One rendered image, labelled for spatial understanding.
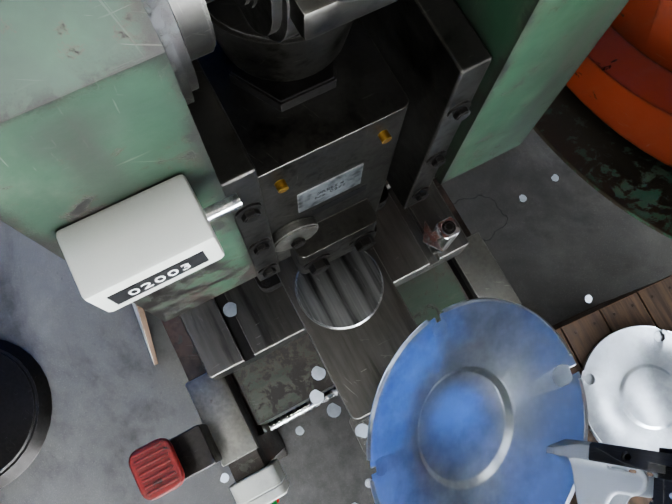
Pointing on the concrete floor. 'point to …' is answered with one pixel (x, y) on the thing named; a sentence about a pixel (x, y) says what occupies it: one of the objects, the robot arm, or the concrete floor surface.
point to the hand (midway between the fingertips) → (564, 444)
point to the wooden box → (582, 344)
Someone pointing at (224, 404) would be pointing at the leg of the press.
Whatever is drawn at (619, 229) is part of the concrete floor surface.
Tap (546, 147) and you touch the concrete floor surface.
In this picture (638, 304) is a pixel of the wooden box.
